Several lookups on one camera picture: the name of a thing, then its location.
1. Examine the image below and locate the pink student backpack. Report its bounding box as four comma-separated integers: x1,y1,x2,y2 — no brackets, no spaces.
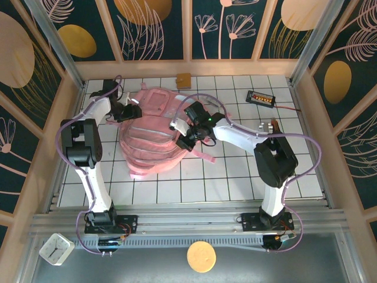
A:
104,83,217,180

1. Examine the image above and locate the black charger board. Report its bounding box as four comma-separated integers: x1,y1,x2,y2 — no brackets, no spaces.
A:
246,90,276,108

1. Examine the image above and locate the yellow round disc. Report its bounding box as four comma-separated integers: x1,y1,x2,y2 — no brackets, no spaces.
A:
186,241,217,273

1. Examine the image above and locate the white alarm clock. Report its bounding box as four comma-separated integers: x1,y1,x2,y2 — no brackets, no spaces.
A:
38,233,75,266

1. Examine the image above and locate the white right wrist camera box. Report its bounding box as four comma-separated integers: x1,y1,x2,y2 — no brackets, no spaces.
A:
169,120,190,137

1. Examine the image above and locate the aluminium mounting rail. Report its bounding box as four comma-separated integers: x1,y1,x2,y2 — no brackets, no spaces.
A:
29,206,349,235

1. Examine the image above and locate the red charger cable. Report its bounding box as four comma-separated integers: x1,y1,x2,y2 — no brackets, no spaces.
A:
273,103,302,113

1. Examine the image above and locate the aluminium frame post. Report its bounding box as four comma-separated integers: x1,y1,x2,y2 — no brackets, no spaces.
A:
289,0,345,86
25,0,87,89

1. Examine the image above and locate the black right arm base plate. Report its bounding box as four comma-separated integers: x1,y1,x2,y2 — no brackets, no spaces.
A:
240,212,295,234

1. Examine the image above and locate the grey slotted cable duct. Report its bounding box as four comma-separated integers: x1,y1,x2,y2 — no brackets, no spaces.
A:
72,234,264,249

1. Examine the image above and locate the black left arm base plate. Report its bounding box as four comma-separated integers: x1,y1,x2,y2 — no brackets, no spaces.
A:
84,214,138,235

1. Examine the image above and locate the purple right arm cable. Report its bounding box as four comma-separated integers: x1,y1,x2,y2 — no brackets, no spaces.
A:
171,93,323,254

